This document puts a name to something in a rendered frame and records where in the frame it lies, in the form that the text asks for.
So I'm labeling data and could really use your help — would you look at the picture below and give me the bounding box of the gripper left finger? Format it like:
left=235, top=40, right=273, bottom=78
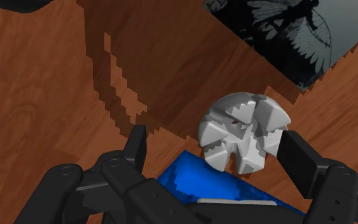
left=13, top=124, right=198, bottom=224

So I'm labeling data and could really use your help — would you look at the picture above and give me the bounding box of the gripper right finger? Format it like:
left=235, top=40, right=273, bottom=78
left=276, top=130, right=358, bottom=224

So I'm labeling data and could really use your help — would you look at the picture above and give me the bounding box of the blue flat book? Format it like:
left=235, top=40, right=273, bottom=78
left=156, top=150, right=306, bottom=216

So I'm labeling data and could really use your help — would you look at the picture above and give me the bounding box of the white segmented round object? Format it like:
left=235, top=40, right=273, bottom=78
left=197, top=92, right=292, bottom=175

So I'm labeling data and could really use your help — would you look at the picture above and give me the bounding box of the dark book with wing picture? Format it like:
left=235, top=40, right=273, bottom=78
left=202, top=0, right=358, bottom=92

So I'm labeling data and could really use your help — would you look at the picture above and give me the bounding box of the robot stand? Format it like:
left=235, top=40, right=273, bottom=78
left=0, top=0, right=55, bottom=14

